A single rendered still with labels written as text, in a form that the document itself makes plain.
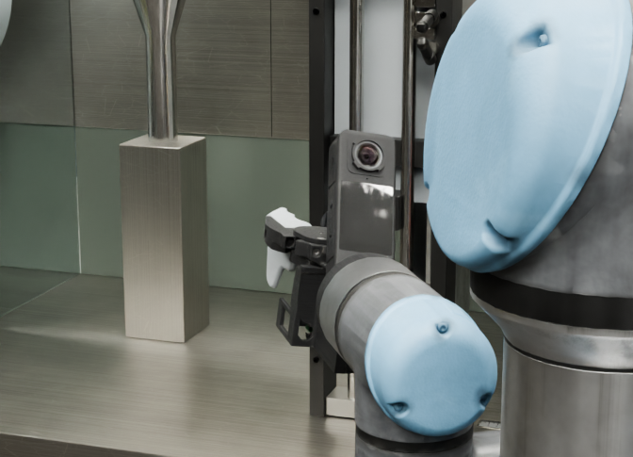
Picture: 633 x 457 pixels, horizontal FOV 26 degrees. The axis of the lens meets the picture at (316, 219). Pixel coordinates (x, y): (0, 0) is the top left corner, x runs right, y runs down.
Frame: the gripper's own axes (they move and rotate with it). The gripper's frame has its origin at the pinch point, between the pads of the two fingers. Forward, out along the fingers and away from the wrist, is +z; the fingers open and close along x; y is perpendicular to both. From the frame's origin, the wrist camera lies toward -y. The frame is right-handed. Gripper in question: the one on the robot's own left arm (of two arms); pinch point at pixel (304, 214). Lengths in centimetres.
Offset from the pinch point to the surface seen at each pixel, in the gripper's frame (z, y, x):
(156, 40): 73, -7, -3
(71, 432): 41, 36, -12
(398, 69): 36.6, -9.7, 18.8
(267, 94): 90, 1, 17
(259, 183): 91, 14, 18
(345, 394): 39, 29, 19
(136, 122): 101, 8, 0
